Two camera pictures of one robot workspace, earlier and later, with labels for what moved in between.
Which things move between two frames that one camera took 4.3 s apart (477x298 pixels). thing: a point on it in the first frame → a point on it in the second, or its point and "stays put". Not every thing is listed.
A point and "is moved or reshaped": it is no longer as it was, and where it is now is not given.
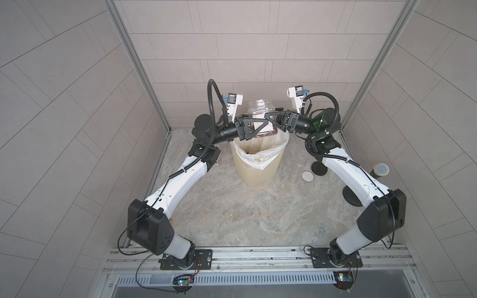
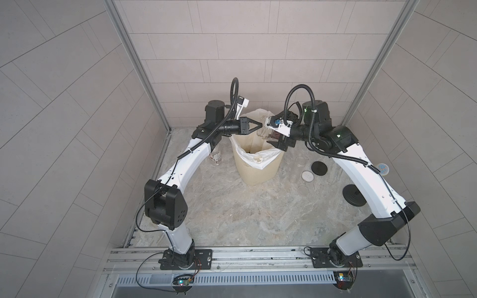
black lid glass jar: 257,109 is moved or reshaped
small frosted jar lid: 303,190 stays put
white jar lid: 307,176 stays put
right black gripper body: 291,114 → 290,140
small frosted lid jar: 300,161 stays put
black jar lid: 318,169 stays put
